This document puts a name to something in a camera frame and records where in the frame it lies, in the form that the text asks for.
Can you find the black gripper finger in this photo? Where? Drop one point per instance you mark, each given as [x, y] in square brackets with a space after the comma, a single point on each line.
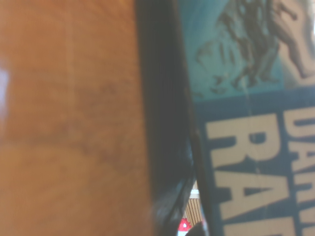
[200, 229]

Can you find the blue cover paperback book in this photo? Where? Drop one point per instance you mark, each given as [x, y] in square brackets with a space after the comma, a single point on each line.
[246, 123]

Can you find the wooden bookshelf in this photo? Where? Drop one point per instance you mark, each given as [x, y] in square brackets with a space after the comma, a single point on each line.
[73, 123]

